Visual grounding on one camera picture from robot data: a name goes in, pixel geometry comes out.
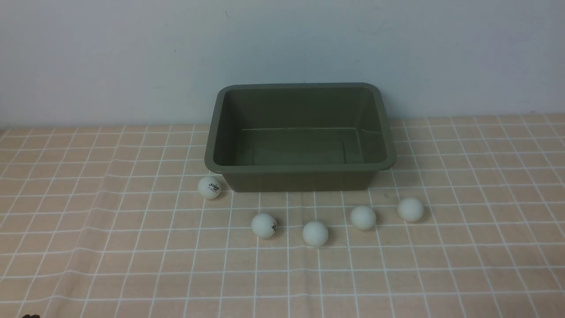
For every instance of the peach checkered tablecloth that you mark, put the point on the peach checkered tablecloth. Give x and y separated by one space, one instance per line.
106 222

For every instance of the olive green plastic bin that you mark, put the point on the olive green plastic bin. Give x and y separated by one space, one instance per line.
299 137

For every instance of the plain white ball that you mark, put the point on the plain white ball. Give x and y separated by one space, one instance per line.
315 234
410 209
363 217

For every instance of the white ball with logo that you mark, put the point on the white ball with logo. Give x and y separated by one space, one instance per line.
209 187

